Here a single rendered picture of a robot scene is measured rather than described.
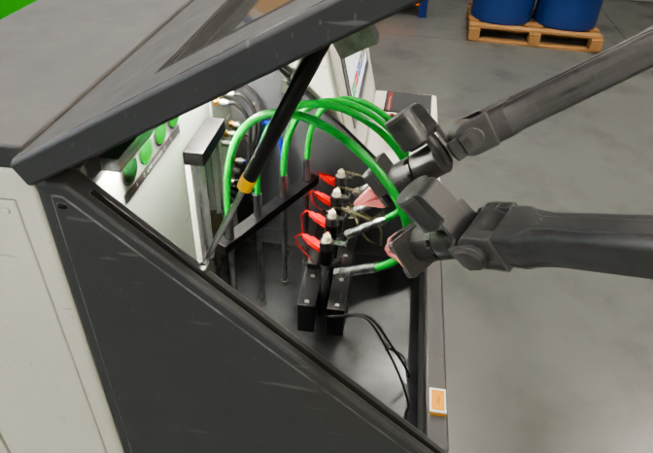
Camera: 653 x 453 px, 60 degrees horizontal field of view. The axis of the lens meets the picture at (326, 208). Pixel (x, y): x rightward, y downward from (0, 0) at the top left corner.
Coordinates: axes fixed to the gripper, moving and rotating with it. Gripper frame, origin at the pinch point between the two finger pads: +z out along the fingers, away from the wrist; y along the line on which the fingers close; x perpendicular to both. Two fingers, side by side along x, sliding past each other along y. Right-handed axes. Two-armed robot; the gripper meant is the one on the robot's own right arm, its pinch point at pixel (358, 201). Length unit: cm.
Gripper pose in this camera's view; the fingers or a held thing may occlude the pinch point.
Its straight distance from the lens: 105.2
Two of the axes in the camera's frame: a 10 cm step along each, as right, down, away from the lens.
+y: -6.2, -7.5, -2.1
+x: -4.0, 5.4, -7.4
